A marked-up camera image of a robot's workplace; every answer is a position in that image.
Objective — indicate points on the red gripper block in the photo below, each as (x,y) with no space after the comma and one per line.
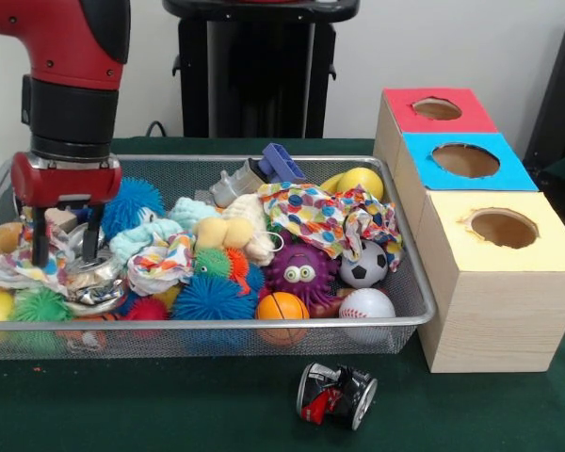
(66,183)

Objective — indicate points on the black white soccer ball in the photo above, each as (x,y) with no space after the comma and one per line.
(363,268)

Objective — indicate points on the crushed red black can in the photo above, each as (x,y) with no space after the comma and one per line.
(332,398)

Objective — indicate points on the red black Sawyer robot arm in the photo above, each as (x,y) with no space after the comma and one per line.
(70,47)

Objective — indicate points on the wooden box with three holes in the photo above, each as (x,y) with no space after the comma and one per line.
(494,306)

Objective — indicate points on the crushed silver can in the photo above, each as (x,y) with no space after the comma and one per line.
(106,272)

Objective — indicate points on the blue spiky rubber ball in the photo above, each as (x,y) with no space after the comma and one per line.
(214,299)
(132,198)

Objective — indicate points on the orange foam basketball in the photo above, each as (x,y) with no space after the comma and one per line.
(282,308)

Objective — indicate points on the purple spiky monster toy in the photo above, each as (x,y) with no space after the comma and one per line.
(301,268)

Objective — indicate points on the yellow plastic ball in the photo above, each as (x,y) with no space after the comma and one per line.
(362,179)

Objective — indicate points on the white foam baseball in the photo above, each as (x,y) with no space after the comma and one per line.
(367,306)

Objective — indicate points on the black chair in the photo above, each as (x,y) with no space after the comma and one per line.
(560,94)

